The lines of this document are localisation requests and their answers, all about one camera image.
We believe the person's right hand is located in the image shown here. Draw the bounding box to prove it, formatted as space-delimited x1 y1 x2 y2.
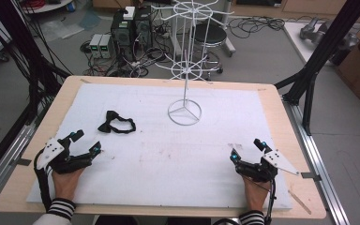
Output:
242 175 272 213

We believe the black round stool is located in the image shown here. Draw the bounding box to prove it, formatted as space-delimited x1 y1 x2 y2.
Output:
192 22 229 75

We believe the aluminium rail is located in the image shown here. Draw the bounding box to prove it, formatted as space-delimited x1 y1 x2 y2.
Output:
281 97 352 225
0 123 37 210

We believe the round white table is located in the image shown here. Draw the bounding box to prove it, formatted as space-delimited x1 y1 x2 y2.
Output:
21 0 75 15

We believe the white wire display rack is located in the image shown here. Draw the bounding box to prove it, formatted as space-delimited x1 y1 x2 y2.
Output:
151 0 236 127

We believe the grey machine part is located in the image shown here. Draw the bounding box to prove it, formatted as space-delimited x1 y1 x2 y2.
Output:
299 16 359 49

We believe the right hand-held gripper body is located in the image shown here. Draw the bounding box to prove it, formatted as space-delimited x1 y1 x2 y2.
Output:
235 149 300 184

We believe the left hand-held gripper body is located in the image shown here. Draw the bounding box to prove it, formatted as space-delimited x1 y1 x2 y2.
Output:
37 137 94 175

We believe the black computer tower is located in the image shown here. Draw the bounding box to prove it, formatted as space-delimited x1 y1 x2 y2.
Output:
133 5 154 49
110 8 136 61

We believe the black floor cable coil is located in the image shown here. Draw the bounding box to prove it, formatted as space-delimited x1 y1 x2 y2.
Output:
227 14 286 40

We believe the black bow tie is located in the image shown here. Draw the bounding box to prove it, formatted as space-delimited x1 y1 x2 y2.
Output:
97 110 137 135

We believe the small white box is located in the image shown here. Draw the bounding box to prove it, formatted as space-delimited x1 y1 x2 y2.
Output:
123 6 136 21

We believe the clear plastic sheet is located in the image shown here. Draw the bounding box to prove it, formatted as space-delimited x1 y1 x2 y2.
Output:
39 10 102 41

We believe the black tape strip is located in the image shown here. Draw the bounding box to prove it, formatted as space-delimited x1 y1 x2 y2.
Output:
15 157 33 167
300 171 323 183

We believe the thin wooden stick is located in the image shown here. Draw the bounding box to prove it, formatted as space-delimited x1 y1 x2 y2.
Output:
287 189 313 216

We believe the white foam mat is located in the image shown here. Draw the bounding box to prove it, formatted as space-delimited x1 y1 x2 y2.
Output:
25 82 295 211

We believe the white floor board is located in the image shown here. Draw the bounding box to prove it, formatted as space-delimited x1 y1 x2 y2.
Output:
282 21 360 67

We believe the grey bench power supply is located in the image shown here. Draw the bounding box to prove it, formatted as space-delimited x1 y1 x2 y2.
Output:
89 33 103 59
99 33 114 59

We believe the black sleeved gripper cable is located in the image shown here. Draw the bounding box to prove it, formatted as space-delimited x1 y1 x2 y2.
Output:
33 149 53 213

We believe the person's left hand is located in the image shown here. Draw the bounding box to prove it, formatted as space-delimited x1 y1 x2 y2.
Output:
51 168 85 202

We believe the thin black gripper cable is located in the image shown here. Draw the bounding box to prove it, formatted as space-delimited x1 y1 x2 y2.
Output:
243 174 278 225

